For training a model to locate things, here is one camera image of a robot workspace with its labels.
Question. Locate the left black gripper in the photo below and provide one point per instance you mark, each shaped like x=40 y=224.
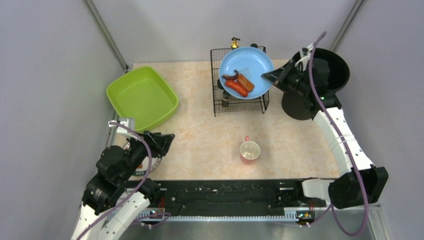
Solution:
x=154 y=142

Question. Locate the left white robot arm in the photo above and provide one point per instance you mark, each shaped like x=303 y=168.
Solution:
x=104 y=214

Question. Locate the orange sausage piece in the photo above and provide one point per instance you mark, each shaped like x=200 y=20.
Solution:
x=247 y=84

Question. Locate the blue plate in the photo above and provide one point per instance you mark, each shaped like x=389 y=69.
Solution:
x=250 y=62

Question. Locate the small dark spice bottle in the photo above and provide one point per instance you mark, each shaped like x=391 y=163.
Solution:
x=225 y=100

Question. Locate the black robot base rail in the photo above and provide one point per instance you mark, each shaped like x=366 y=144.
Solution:
x=257 y=199

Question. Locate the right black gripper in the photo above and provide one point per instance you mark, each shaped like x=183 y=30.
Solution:
x=286 y=76

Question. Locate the clear bottle gold pump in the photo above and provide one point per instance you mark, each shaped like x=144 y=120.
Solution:
x=235 y=43

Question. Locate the red sausage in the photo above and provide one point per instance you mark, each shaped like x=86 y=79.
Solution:
x=241 y=90

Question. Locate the green plastic tub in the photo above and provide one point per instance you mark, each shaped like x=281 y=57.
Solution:
x=145 y=96

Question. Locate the black wire basket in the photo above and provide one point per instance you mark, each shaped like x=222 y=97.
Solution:
x=235 y=105

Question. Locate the dark red chili pepper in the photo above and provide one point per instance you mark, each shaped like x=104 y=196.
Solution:
x=231 y=77

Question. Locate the pink mug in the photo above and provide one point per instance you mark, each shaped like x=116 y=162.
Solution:
x=249 y=151

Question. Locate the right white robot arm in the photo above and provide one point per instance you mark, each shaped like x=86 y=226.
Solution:
x=360 y=182

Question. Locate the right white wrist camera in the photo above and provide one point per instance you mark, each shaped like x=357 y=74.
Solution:
x=304 y=57

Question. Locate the black trash bin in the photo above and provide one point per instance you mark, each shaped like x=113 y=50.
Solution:
x=330 y=74

